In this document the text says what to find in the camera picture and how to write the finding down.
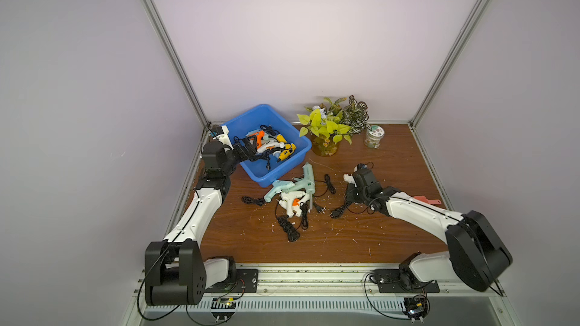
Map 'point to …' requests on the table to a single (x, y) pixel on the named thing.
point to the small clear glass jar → (374, 136)
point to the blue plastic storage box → (273, 122)
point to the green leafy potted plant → (323, 124)
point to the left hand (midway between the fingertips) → (251, 138)
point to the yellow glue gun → (290, 148)
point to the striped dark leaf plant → (356, 116)
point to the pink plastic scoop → (430, 201)
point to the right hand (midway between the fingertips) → (349, 185)
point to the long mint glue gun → (307, 183)
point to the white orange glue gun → (291, 201)
